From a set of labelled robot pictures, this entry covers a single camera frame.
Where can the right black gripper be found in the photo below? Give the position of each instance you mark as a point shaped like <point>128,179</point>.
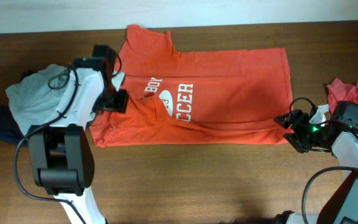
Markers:
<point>303,119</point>

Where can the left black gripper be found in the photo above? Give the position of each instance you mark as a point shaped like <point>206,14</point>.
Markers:
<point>120,104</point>

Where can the orange soccer t-shirt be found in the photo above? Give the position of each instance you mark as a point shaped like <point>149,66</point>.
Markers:
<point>229,96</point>

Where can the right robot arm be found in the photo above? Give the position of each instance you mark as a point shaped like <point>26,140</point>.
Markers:
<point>342,207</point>

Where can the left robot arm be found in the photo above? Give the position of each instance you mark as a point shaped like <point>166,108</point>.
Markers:
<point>60,155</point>

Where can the folded grey shirt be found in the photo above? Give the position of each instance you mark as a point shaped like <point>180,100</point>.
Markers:
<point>33,100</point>

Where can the folded navy garment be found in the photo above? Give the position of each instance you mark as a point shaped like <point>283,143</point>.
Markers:
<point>9,129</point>

